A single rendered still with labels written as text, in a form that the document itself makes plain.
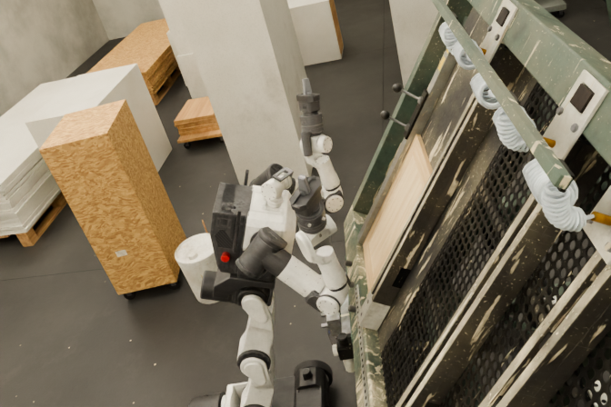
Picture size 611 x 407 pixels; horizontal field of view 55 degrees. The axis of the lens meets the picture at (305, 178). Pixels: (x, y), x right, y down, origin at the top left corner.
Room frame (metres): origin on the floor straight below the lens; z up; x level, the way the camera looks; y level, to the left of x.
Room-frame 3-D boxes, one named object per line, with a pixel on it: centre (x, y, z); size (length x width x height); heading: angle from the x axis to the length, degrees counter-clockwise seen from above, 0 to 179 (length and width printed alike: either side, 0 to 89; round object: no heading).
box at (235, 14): (4.64, 0.14, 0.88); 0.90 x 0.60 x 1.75; 165
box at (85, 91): (5.11, 1.67, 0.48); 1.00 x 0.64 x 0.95; 165
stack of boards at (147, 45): (8.21, 1.67, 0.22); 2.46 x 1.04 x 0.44; 165
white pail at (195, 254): (3.10, 0.79, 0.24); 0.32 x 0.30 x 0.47; 165
